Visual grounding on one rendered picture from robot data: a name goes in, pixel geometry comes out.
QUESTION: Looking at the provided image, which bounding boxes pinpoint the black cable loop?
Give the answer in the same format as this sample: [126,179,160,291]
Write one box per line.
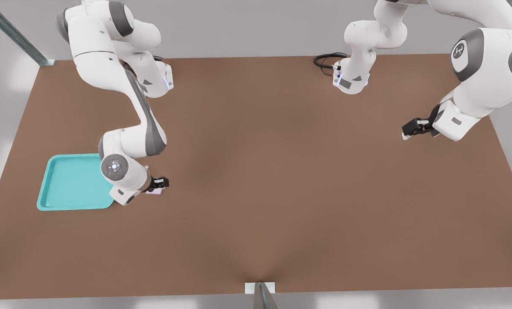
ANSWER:
[313,53,349,77]

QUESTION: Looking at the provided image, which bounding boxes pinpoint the silver frame post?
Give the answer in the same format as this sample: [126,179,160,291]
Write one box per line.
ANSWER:
[0,0,56,67]
[244,282,279,309]

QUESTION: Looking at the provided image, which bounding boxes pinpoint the pale blue-green tray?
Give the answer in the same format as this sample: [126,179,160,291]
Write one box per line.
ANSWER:
[36,154,115,211]

